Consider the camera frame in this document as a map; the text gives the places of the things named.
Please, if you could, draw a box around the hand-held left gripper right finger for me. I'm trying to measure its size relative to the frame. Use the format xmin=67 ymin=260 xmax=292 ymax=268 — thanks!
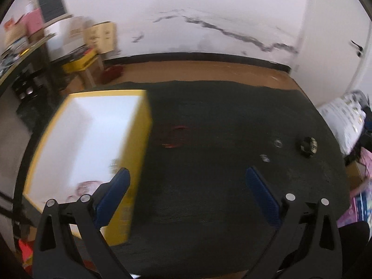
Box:
xmin=245 ymin=166 xmax=344 ymax=279

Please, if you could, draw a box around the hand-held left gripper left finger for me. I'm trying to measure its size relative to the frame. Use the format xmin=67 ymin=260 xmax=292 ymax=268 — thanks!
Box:
xmin=33 ymin=168 xmax=131 ymax=279

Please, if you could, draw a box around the pink bracelet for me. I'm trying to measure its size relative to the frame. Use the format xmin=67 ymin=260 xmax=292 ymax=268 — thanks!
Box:
xmin=74 ymin=181 xmax=102 ymax=200

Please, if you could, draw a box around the yellow box with white inside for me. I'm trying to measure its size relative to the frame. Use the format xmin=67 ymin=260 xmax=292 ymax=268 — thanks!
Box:
xmin=23 ymin=90 xmax=153 ymax=246

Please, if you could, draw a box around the black and gold bracelet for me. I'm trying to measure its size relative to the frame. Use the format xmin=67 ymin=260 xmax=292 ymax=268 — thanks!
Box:
xmin=296 ymin=136 xmax=318 ymax=159

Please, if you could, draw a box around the red bracelet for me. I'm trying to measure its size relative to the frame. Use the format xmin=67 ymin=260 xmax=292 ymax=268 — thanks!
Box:
xmin=160 ymin=124 xmax=188 ymax=149

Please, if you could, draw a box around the dark table mat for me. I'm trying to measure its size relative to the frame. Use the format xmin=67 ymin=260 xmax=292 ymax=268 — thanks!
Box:
xmin=110 ymin=79 xmax=351 ymax=277

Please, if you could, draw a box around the pink book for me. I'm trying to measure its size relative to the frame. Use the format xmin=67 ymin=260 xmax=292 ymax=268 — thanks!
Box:
xmin=337 ymin=147 xmax=372 ymax=228

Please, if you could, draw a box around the red bag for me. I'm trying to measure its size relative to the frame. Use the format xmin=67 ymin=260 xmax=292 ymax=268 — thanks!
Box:
xmin=100 ymin=66 xmax=124 ymax=83

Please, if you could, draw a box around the yellow storage bin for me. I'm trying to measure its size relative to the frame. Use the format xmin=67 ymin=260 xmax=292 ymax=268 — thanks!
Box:
xmin=61 ymin=49 xmax=99 ymax=75

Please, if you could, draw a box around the black shelf rack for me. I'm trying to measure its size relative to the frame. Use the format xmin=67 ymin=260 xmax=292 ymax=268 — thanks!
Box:
xmin=0 ymin=35 xmax=59 ymax=134

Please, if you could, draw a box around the cardboard box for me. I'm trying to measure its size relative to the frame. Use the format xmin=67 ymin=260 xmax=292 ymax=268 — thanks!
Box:
xmin=85 ymin=21 xmax=117 ymax=54

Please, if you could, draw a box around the white door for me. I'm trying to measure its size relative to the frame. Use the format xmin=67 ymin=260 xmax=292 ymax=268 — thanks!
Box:
xmin=293 ymin=0 xmax=372 ymax=90

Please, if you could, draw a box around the pink box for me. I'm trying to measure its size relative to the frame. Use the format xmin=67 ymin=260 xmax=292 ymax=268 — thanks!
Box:
xmin=23 ymin=8 xmax=45 ymax=35

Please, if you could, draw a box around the framed chalkboard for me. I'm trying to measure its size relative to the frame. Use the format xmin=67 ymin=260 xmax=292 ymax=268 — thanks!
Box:
xmin=31 ymin=0 xmax=73 ymax=24

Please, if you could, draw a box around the black door handle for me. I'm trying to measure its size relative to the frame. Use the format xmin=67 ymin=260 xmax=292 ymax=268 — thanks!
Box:
xmin=350 ymin=40 xmax=364 ymax=57

